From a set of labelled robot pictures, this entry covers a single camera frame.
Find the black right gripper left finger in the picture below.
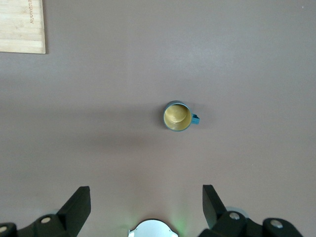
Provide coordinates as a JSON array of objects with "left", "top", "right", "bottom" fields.
[{"left": 0, "top": 186, "right": 91, "bottom": 237}]

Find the bamboo cutting board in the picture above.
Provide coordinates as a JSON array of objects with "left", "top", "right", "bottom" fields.
[{"left": 0, "top": 0, "right": 47, "bottom": 54}]

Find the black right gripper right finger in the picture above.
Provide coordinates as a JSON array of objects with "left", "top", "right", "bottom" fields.
[{"left": 198, "top": 184, "right": 304, "bottom": 237}]

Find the teal cup with yellow inside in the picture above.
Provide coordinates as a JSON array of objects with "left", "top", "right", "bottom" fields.
[{"left": 162, "top": 100, "right": 201, "bottom": 134}]

